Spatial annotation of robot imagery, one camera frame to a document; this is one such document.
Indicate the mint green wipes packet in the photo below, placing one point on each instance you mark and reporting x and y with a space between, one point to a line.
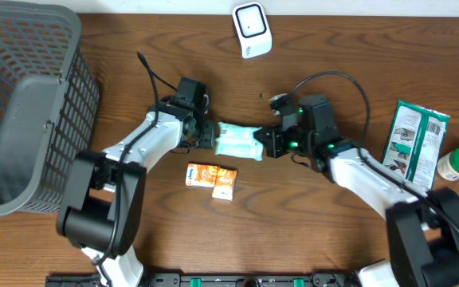
238 141

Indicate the orange white box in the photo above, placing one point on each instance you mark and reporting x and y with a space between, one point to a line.
224 184

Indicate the green white sponge package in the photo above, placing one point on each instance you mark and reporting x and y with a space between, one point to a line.
414 143

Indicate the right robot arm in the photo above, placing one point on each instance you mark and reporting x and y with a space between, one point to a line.
422 225

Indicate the grey plastic mesh basket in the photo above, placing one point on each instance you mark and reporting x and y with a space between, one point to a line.
49 100

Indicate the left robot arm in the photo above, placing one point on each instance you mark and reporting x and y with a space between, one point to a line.
101 209

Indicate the white barcode scanner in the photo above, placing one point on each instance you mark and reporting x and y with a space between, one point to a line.
252 29

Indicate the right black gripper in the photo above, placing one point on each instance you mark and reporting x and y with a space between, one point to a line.
273 145

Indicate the orange small box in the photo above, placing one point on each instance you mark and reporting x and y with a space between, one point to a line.
201 175

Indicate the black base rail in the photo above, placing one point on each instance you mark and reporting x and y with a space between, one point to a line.
314 280

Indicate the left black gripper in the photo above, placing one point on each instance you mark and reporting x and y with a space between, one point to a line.
209 139

